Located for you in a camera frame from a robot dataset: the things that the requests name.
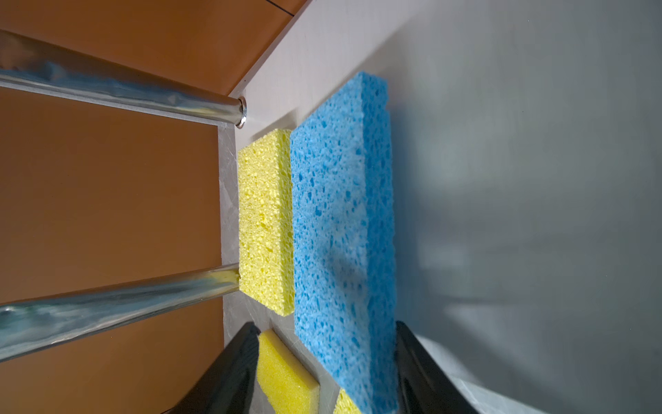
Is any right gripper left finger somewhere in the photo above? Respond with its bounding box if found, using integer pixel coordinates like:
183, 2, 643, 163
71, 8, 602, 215
170, 322, 260, 413

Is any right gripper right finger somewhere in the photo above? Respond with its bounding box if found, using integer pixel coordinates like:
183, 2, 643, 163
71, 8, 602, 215
396, 321, 479, 414

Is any yellow cellulose sponge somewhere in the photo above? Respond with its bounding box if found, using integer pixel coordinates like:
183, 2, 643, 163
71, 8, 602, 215
257, 329, 320, 414
238, 129, 295, 317

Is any blue cellulose sponge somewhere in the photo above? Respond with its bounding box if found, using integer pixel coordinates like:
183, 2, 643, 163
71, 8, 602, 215
291, 72, 398, 413

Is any white two-tier shelf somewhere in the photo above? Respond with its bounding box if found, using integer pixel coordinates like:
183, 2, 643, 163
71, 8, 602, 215
0, 0, 662, 414

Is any small yellow foam sponge left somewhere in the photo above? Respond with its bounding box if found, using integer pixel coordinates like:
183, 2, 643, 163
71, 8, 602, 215
333, 389, 361, 414

